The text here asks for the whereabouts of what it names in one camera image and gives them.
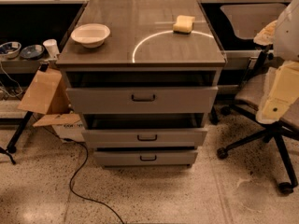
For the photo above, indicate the cardboard box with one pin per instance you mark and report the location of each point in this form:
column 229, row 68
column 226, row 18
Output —
column 46, row 96

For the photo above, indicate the grey side shelf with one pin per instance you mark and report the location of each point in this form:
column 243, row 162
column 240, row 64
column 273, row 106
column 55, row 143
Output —
column 21, row 66

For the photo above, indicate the grey bottom drawer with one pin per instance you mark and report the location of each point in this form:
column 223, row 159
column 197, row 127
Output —
column 145, row 158

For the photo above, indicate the yellow sponge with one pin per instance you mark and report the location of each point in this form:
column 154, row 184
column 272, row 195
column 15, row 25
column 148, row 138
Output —
column 183, row 24

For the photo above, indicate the grey drawer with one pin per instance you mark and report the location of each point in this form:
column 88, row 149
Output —
column 142, row 100
column 189, row 137
column 145, row 158

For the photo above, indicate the white cup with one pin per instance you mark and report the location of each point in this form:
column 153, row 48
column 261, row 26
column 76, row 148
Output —
column 51, row 47

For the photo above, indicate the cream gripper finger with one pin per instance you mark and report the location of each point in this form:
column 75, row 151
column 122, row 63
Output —
column 280, row 91

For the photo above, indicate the grey drawer cabinet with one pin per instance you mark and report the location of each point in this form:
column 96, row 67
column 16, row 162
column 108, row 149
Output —
column 143, row 51

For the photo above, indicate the dark blue plate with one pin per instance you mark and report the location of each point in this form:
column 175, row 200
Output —
column 33, row 52

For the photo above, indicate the grey middle drawer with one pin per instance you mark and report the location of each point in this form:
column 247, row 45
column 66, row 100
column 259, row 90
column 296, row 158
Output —
column 189, row 137

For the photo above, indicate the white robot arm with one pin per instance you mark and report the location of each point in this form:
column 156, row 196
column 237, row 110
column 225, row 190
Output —
column 283, row 33

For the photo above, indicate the grey top drawer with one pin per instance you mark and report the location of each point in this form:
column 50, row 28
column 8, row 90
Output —
column 142, row 100

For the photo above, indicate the black tripod stand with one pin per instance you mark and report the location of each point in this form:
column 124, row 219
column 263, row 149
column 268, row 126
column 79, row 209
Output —
column 20, row 123

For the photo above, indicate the white bowl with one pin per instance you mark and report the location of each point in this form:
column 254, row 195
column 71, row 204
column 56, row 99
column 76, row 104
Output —
column 91, row 35

